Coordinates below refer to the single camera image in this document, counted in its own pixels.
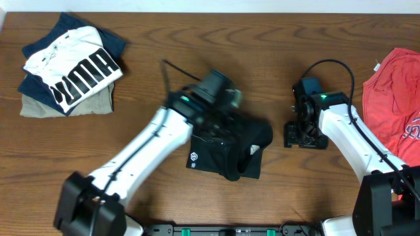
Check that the black polo shirt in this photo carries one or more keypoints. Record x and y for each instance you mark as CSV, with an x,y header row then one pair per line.
x,y
233,160

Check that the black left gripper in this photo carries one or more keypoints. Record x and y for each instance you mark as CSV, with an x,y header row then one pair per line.
x,y
216,128

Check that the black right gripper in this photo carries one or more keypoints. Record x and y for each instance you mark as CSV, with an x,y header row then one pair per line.
x,y
296,139

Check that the red t-shirt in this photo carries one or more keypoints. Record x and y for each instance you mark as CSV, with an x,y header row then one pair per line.
x,y
390,103

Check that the white shirt black letters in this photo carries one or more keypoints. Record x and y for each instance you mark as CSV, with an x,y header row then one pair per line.
x,y
74,66

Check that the black base rail green tabs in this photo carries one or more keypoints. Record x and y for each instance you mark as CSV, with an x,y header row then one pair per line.
x,y
282,230

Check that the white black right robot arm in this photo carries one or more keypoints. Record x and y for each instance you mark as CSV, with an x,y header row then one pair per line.
x,y
388,198

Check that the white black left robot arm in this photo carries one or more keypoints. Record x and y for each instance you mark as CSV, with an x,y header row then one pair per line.
x,y
96,204

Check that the navy blue folded garment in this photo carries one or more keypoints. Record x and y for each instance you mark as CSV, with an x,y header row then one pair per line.
x,y
34,88

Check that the grey beige folded garment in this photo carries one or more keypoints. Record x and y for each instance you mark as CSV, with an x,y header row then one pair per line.
x,y
100,103

